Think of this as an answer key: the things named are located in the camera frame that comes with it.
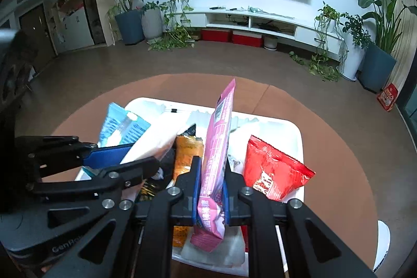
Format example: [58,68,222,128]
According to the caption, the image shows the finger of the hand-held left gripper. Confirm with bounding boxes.
[15,135,136,180]
[26,157,161,230]

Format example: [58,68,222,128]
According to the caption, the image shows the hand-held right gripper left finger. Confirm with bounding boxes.
[42,156,202,278]

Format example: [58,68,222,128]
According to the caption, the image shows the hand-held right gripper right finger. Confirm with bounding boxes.
[223,167,375,278]

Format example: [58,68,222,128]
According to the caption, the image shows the light blue snack packet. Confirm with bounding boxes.
[81,102,152,180]

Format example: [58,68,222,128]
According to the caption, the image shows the black snack packet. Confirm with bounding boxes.
[138,123,198,203]

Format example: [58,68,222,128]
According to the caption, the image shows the silver snack packet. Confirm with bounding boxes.
[120,112,196,164]

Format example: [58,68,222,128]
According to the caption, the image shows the orange snack packet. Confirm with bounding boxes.
[172,134,205,248]

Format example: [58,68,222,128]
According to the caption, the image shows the pink snack packet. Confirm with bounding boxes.
[190,79,236,253]

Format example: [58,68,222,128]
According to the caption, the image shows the white plastic tray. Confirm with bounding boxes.
[74,97,305,277]

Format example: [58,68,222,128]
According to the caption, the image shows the red snack packet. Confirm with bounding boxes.
[243,135,316,203]

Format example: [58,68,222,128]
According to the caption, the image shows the plant in grey pot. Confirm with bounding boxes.
[141,1,163,40]

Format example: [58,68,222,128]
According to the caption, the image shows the brown wooden door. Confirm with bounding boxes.
[18,3,57,59]

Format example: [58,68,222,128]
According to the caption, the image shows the red storage box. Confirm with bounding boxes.
[232,31,264,48]
[200,29,232,43]

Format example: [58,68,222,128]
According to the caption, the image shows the white round device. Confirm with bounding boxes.
[373,220,391,274]

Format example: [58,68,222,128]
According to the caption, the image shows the small white pot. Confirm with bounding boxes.
[263,35,279,51]

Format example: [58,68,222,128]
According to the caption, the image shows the plant in tall white pot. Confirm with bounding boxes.
[339,13,372,81]

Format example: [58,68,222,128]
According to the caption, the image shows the white television cabinet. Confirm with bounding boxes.
[182,6,349,61]

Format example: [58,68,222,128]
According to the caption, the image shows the red paper bag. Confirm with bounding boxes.
[377,83,400,112]

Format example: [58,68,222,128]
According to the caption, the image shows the broad-leaf plant in blue pot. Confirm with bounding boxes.
[337,0,417,93]

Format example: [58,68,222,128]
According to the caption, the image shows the small trailing potted plant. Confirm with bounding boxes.
[289,1,346,81]

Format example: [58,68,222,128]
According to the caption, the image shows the white wall cabinets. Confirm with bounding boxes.
[46,0,96,54]

